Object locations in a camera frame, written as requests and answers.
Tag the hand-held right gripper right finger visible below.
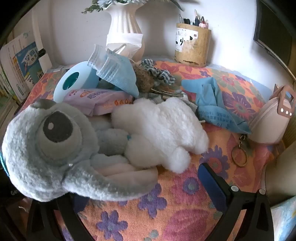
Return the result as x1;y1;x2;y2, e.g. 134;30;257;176
198;162;278;241

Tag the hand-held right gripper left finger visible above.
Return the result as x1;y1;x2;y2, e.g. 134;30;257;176
25;192;93;241

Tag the grey-blue big-eyed plush toy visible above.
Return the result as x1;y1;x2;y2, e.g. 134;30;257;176
1;98;159;202

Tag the storage box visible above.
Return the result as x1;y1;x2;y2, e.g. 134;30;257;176
262;147;296;205

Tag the white fluffy plush toy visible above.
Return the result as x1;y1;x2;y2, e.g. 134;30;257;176
111;97;210;174

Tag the checkered scrunchie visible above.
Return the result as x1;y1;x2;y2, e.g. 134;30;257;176
141;59;176;85

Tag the floral orange tablecloth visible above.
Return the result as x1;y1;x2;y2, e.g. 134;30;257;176
21;58;287;241

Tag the brass keyring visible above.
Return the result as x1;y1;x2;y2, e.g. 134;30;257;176
232;134;248;167

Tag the pale blue printed packet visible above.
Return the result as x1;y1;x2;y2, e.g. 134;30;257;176
270;198;296;241

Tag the grey striped cloth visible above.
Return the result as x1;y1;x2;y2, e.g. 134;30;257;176
136;91;198;112

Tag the blue cloth bag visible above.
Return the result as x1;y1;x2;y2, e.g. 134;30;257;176
181;77;252;135

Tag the purple wet wipes packet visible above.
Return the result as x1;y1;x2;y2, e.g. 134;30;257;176
63;88;134;116

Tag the brown fluffy pompom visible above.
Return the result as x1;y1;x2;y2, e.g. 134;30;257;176
133;65;160;92

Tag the bamboo pen holder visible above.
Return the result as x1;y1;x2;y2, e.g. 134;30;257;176
174;22;212;68

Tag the blue face mask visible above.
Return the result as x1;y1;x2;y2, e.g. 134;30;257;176
87;44;139;98

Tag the light blue round case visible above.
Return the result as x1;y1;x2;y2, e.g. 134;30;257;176
53;61;100;102

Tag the row of books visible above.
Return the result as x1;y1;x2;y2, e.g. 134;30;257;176
0;31;50;130

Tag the bunch of pens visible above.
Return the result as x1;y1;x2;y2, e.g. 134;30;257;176
179;9;210;29

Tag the white face mask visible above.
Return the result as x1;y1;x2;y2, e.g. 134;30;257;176
106;33;144;57

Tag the white ribbed vase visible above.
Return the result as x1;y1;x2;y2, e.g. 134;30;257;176
106;3;146;61

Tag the black wall television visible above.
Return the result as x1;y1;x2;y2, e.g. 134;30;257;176
253;0;296;75

